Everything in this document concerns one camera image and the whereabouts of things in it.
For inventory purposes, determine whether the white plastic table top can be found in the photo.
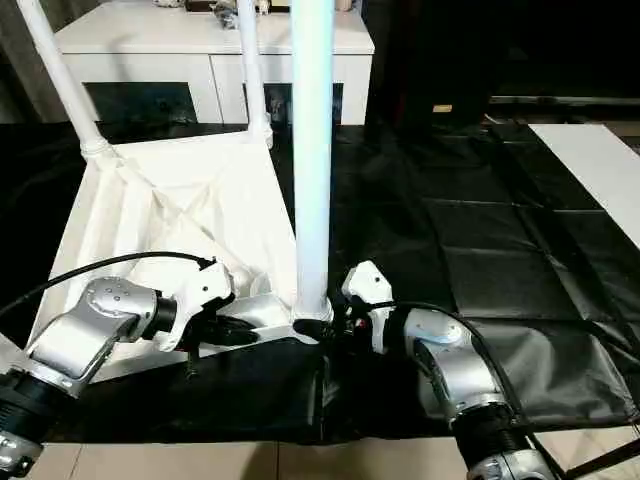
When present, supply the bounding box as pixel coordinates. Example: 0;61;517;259
24;127;334;386

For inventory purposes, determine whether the white plastic table leg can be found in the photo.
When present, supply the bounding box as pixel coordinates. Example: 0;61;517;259
236;0;275;147
14;0;119;164
288;0;337;321

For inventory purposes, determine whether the black work mat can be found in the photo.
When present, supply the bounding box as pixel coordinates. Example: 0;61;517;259
0;119;640;446

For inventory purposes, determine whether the white cabinet with glass doors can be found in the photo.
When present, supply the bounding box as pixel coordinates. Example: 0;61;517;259
52;0;376;127

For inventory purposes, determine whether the white flat board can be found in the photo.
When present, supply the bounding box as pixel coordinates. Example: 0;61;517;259
528;122;640;251

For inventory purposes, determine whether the black folding stand leg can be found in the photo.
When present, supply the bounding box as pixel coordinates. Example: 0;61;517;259
569;438;640;479

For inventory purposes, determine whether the grey curtain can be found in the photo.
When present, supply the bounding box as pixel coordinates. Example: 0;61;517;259
0;0;69;125

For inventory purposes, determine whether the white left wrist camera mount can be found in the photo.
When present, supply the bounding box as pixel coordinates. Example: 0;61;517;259
158;259;236;354

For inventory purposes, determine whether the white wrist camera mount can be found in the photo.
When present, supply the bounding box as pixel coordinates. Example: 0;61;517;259
341;259;396;355
158;259;236;354

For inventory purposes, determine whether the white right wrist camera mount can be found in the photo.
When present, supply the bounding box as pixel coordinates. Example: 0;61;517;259
341;259;396;355

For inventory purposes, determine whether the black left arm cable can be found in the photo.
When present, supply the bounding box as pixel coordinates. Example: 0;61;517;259
0;252;217;316

